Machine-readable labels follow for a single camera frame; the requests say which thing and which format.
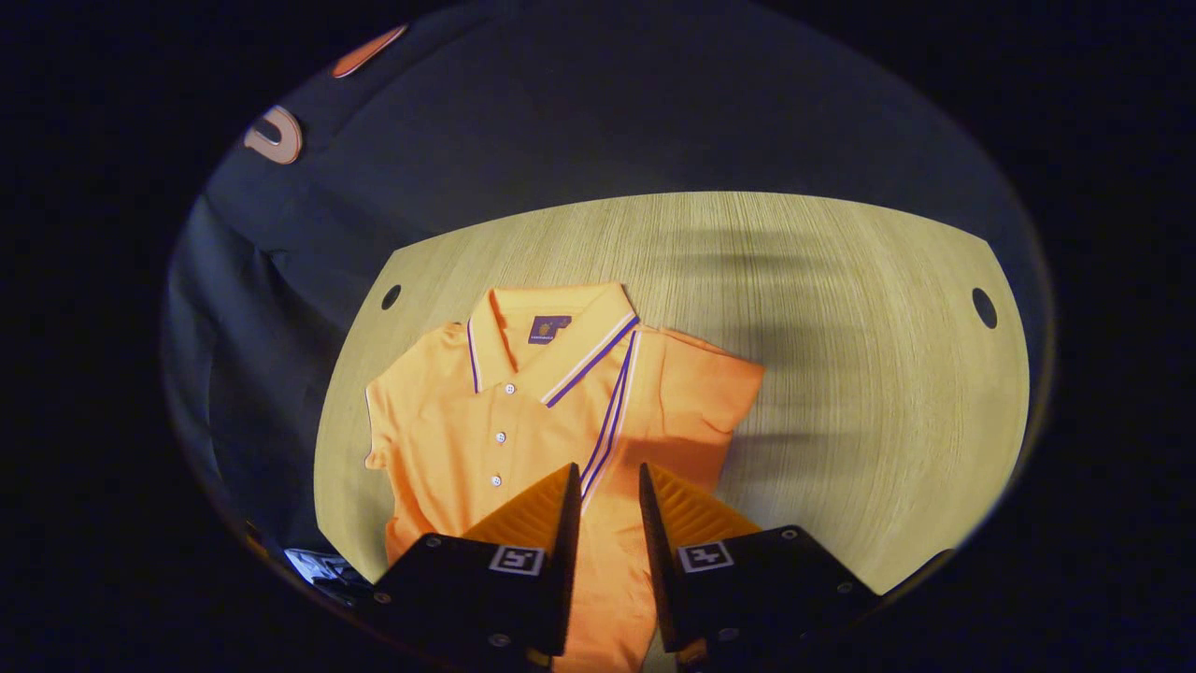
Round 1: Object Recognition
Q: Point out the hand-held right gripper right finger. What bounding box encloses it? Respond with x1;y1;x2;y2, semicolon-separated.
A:
638;462;884;673

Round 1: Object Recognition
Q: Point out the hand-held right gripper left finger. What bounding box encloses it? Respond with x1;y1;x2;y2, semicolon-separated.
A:
369;463;582;673

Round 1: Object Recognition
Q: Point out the orange polo T-shirt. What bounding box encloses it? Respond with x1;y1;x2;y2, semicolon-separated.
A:
363;282;767;673

